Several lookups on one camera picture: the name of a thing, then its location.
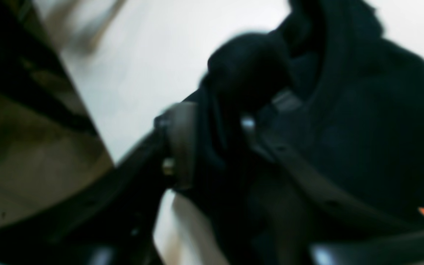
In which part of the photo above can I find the black T-shirt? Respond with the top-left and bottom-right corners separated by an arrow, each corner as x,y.
181,0 -> 424,265

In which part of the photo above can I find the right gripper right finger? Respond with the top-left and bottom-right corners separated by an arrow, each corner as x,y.
240,90 -> 424,265

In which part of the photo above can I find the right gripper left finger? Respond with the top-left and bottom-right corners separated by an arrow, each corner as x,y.
0,101 -> 198,265

